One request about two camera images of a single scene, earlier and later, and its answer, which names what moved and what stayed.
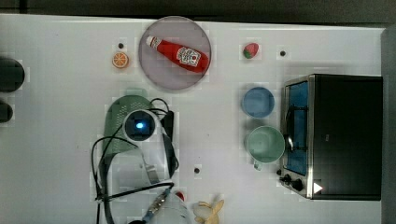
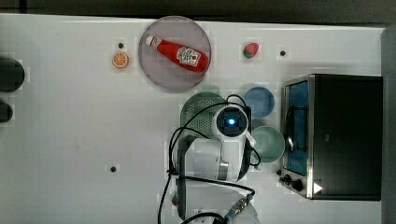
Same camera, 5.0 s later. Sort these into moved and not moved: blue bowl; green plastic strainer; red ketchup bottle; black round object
Moved: green plastic strainer
Not moved: blue bowl; black round object; red ketchup bottle
